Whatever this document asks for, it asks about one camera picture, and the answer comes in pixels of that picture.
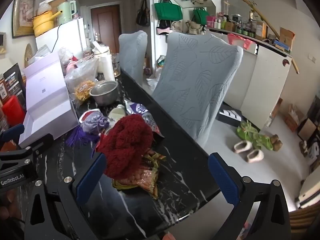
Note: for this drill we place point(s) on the large green tote bag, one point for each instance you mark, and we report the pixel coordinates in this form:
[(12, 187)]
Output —
[(167, 11)]

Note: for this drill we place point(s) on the dark red fuzzy scarf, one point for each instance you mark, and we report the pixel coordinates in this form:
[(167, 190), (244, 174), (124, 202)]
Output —
[(125, 142)]

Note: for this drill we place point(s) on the green slippers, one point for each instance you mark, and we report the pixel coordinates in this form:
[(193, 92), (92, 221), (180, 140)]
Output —
[(255, 137)]

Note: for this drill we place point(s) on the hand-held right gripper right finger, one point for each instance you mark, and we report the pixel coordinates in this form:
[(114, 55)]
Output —
[(225, 180)]

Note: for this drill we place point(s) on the white paper roll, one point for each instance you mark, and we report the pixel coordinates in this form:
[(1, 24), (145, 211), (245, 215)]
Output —
[(106, 67)]

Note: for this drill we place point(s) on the clear plastic bag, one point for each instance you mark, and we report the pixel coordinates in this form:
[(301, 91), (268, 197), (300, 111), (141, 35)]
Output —
[(80, 72)]

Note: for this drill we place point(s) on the framed picture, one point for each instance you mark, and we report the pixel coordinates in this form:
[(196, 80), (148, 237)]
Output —
[(23, 12)]

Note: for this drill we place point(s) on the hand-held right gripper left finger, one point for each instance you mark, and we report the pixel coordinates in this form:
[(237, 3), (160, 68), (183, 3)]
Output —
[(91, 180)]

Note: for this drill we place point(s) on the white cabinet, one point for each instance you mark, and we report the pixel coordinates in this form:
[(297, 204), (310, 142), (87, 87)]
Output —
[(270, 80)]

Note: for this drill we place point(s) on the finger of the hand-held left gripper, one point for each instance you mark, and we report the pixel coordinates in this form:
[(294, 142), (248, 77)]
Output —
[(37, 143), (12, 133)]

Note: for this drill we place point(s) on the lavender gift box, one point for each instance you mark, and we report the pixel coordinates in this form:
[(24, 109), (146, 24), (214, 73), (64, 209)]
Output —
[(45, 92)]

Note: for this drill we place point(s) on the yellow pot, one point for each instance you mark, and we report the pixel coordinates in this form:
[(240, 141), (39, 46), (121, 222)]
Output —
[(42, 22)]

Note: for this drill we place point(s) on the row of cosmetic bottles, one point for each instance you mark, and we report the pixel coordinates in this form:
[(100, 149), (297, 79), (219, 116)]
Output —
[(237, 27)]

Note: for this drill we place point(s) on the cream teapot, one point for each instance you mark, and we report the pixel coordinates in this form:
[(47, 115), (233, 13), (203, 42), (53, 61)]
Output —
[(100, 50)]

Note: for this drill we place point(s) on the black handbag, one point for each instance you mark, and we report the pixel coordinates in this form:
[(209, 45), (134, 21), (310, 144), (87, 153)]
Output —
[(143, 16)]

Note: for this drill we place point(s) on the black printed box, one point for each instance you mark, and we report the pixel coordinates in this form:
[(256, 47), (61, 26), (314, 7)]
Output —
[(12, 80)]

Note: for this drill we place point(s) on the red white sauce pouch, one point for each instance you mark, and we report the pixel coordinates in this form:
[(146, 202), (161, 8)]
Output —
[(86, 115)]

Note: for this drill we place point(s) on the pink cloth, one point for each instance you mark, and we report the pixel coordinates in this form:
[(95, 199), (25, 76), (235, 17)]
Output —
[(237, 38)]

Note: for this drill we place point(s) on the pink cup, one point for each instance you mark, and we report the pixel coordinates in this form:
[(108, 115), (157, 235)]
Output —
[(71, 67)]

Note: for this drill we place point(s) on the small grey leaf-pattern chair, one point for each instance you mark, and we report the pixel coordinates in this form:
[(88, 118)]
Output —
[(132, 52)]

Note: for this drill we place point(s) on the woven straw fan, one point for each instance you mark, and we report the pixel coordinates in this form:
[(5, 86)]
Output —
[(28, 55)]

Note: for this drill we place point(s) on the bamboo pole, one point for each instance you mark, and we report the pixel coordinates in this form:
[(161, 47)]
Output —
[(262, 17)]

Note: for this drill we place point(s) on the purple silver snack bag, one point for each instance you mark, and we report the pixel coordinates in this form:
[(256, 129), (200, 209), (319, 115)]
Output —
[(143, 110)]

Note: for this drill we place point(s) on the large grey leaf-pattern chair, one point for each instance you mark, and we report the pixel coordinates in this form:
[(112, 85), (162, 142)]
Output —
[(195, 80)]

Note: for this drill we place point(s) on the bag of waffle cookies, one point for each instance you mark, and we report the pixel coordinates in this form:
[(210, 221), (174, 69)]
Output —
[(83, 90)]

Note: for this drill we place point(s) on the steel bowl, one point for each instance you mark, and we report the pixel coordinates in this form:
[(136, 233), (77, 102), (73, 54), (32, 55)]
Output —
[(103, 92)]

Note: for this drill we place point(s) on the brown cardboard box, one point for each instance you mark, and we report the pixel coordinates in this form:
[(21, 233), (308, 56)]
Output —
[(286, 38)]

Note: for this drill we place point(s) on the brown shoe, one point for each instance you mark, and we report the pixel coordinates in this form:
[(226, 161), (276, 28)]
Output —
[(276, 142)]

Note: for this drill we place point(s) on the pink bow bag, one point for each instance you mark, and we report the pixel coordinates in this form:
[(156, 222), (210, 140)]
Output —
[(162, 30)]

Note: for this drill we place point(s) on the plastic bags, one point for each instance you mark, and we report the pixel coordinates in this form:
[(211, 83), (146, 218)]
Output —
[(155, 82)]

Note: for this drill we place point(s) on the orange green snack packet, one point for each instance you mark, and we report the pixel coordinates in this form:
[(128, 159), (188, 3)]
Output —
[(147, 177)]

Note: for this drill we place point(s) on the white green squeeze pouch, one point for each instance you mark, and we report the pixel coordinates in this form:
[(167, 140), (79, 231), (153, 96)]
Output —
[(117, 113)]

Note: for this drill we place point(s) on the person's left hand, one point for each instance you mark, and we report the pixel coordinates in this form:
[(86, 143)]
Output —
[(5, 208)]

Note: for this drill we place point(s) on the red bottle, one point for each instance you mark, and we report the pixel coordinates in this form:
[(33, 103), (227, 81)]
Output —
[(12, 110)]

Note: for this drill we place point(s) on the wall intercom panel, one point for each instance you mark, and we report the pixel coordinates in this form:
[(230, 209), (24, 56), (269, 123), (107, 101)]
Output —
[(2, 42)]

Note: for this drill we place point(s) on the black white shoebox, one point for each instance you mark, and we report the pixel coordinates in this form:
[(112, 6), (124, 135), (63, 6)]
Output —
[(230, 117)]

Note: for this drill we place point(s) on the pile of grey packets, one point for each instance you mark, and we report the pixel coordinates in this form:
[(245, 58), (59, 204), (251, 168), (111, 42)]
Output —
[(40, 52)]

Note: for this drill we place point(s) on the pale green kettle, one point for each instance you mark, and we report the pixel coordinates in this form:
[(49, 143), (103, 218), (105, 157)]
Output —
[(66, 12)]

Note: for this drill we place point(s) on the brown door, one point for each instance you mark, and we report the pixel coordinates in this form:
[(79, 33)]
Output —
[(105, 25)]

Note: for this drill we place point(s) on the white fridge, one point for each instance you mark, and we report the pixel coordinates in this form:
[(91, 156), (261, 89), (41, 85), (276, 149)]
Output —
[(67, 35)]

